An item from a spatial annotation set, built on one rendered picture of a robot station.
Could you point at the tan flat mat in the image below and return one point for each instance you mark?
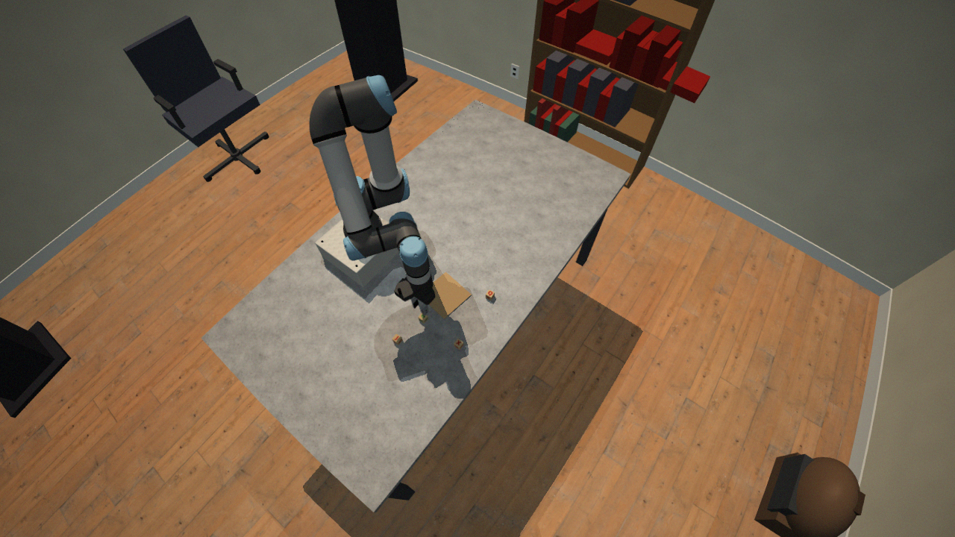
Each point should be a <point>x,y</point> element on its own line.
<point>449,294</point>

